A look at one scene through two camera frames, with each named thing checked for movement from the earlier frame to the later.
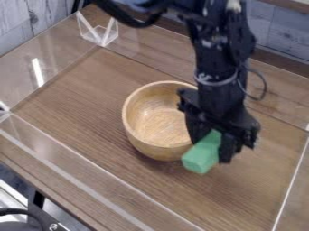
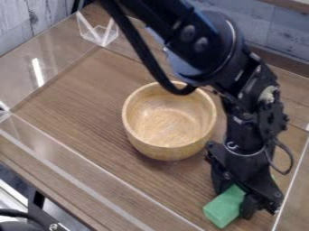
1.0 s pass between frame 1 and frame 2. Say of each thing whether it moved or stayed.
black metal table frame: stayed
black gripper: moved
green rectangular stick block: moved
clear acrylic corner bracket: stayed
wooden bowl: stayed
